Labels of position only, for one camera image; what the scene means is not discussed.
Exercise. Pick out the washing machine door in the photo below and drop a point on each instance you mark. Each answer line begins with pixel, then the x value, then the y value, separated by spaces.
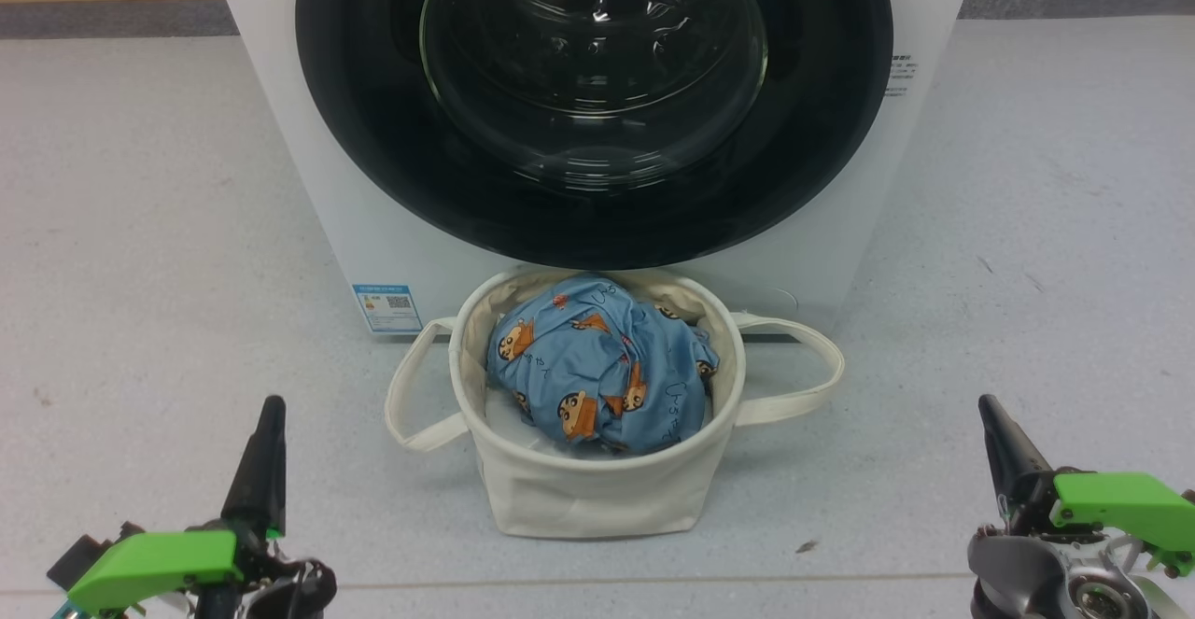
pixel 373 133

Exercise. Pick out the white front-load washing machine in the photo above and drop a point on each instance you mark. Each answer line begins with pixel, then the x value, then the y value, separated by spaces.
pixel 373 227

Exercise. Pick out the blue energy label sticker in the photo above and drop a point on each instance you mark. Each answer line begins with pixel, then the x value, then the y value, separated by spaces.
pixel 387 308

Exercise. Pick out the cream canvas laundry basket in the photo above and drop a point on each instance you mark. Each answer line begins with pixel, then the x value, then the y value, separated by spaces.
pixel 579 498

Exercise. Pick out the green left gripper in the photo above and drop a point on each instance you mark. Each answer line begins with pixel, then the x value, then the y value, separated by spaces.
pixel 149 563

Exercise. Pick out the small printed text sticker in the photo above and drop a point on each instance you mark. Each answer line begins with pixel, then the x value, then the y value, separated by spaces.
pixel 901 76

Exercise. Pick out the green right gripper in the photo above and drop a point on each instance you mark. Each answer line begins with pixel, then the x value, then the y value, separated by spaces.
pixel 1130 507

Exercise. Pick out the white cloth in basket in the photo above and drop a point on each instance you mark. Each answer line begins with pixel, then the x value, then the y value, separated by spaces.
pixel 509 428

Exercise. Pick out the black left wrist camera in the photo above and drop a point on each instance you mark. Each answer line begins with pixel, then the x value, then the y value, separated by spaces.
pixel 79 558

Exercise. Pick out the blue cartoon print garment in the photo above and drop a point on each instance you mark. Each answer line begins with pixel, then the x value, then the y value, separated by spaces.
pixel 597 358

